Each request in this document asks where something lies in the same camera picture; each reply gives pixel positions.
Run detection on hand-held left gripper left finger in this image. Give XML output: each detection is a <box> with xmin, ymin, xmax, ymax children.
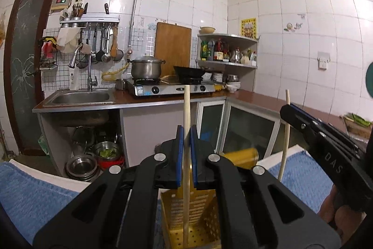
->
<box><xmin>33</xmin><ymin>125</ymin><xmax>185</xmax><ymax>249</ymax></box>

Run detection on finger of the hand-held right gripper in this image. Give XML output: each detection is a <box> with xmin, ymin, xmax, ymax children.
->
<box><xmin>280</xmin><ymin>105</ymin><xmax>356</xmax><ymax>162</ymax></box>
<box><xmin>290</xmin><ymin>104</ymin><xmax>361</xmax><ymax>155</ymax></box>

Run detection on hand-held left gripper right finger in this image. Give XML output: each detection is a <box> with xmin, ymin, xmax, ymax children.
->
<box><xmin>190</xmin><ymin>126</ymin><xmax>341</xmax><ymax>249</ymax></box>

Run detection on wooden chopstick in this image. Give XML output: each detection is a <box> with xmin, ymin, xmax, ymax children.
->
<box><xmin>277</xmin><ymin>89</ymin><xmax>291</xmax><ymax>182</ymax></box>
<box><xmin>182</xmin><ymin>85</ymin><xmax>191</xmax><ymax>249</ymax></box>

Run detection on yellow perforated utensil holder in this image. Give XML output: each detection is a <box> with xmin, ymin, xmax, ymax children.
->
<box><xmin>160</xmin><ymin>148</ymin><xmax>260</xmax><ymax>249</ymax></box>

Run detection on person's right hand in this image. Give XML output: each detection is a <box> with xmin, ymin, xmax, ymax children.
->
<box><xmin>319</xmin><ymin>188</ymin><xmax>366</xmax><ymax>233</ymax></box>

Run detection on narrow glass cabinet door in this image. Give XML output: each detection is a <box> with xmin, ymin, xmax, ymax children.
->
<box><xmin>197</xmin><ymin>100</ymin><xmax>226</xmax><ymax>147</ymax></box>

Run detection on brown kitchen counter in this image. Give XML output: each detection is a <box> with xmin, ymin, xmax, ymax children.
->
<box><xmin>32</xmin><ymin>88</ymin><xmax>350</xmax><ymax>133</ymax></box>

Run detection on crate of green vegetables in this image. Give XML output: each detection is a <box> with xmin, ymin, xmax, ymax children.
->
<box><xmin>344</xmin><ymin>112</ymin><xmax>373</xmax><ymax>139</ymax></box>

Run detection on wide glass cabinet door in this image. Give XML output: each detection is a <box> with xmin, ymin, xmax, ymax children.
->
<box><xmin>218</xmin><ymin>102</ymin><xmax>280</xmax><ymax>162</ymax></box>

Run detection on steel gas stove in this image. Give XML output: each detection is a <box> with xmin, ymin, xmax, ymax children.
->
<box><xmin>126</xmin><ymin>77</ymin><xmax>216</xmax><ymax>97</ymax></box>

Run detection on grey corner shelf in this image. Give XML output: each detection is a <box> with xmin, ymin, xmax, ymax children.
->
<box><xmin>197</xmin><ymin>33</ymin><xmax>260</xmax><ymax>92</ymax></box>

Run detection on red basin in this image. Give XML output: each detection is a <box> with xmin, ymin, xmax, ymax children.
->
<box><xmin>97</xmin><ymin>157</ymin><xmax>125</xmax><ymax>171</ymax></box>

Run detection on green round object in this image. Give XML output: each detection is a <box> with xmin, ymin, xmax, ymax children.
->
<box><xmin>365</xmin><ymin>61</ymin><xmax>373</xmax><ymax>98</ymax></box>

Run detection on steel bowl with greens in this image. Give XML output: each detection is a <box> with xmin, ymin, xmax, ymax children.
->
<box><xmin>93</xmin><ymin>142</ymin><xmax>123</xmax><ymax>162</ymax></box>

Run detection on black wok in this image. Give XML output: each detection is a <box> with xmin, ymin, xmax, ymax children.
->
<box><xmin>173</xmin><ymin>65</ymin><xmax>209</xmax><ymax>84</ymax></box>

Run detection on steel pot with lid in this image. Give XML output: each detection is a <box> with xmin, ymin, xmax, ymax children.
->
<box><xmin>127</xmin><ymin>53</ymin><xmax>166</xmax><ymax>80</ymax></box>

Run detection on stack of steel bowls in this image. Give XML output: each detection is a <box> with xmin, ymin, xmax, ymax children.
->
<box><xmin>66</xmin><ymin>154</ymin><xmax>98</xmax><ymax>181</ymax></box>

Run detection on dark red sauce bottle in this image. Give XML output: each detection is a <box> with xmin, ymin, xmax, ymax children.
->
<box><xmin>214</xmin><ymin>38</ymin><xmax>224</xmax><ymax>61</ymax></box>

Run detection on wooden cutting board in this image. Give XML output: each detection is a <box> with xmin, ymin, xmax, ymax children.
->
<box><xmin>154</xmin><ymin>22</ymin><xmax>192</xmax><ymax>77</ymax></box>

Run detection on stainless steel sink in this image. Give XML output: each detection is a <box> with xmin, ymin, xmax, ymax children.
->
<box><xmin>44</xmin><ymin>88</ymin><xmax>117</xmax><ymax>108</ymax></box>

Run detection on chrome kitchen faucet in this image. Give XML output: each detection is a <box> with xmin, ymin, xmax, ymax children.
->
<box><xmin>68</xmin><ymin>43</ymin><xmax>98</xmax><ymax>91</ymax></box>

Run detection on steel ladle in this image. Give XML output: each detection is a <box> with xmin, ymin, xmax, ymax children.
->
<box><xmin>102</xmin><ymin>27</ymin><xmax>112</xmax><ymax>63</ymax></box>

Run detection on wooden spatula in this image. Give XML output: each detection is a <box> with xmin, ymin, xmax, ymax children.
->
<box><xmin>110</xmin><ymin>26</ymin><xmax>119</xmax><ymax>57</ymax></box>

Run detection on black ladle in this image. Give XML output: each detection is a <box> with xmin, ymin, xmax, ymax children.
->
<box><xmin>96</xmin><ymin>27</ymin><xmax>105</xmax><ymax>63</ymax></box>

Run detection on white dish soap bottle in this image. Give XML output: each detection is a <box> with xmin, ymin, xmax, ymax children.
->
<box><xmin>69</xmin><ymin>67</ymin><xmax>80</xmax><ymax>90</ymax></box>

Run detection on white hanging cloth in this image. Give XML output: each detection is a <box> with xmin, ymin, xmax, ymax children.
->
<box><xmin>57</xmin><ymin>28</ymin><xmax>80</xmax><ymax>53</ymax></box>

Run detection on blue towel mat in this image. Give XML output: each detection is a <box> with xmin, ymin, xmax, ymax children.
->
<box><xmin>0</xmin><ymin>150</ymin><xmax>335</xmax><ymax>249</ymax></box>

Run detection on red and yellow gloves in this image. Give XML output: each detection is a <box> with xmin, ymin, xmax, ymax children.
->
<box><xmin>41</xmin><ymin>37</ymin><xmax>57</xmax><ymax>58</ymax></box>

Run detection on brown framed glass door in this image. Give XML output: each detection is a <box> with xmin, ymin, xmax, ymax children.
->
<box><xmin>3</xmin><ymin>0</ymin><xmax>60</xmax><ymax>156</ymax></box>

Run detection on beige controller box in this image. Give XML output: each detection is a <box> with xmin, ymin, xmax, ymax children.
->
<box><xmin>51</xmin><ymin>0</ymin><xmax>72</xmax><ymax>12</ymax></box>

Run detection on white wall socket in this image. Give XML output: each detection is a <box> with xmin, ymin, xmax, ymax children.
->
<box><xmin>318</xmin><ymin>52</ymin><xmax>330</xmax><ymax>70</ymax></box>

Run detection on flower wall sticker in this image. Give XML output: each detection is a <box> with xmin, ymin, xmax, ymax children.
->
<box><xmin>284</xmin><ymin>22</ymin><xmax>304</xmax><ymax>32</ymax></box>

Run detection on yellow hose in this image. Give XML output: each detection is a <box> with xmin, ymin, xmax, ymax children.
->
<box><xmin>101</xmin><ymin>62</ymin><xmax>130</xmax><ymax>81</ymax></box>

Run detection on yellow wall poster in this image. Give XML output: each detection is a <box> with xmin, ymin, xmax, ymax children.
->
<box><xmin>241</xmin><ymin>18</ymin><xmax>257</xmax><ymax>39</ymax></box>

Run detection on wall utensil rack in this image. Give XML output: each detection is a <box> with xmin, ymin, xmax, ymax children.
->
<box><xmin>60</xmin><ymin>13</ymin><xmax>121</xmax><ymax>28</ymax></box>

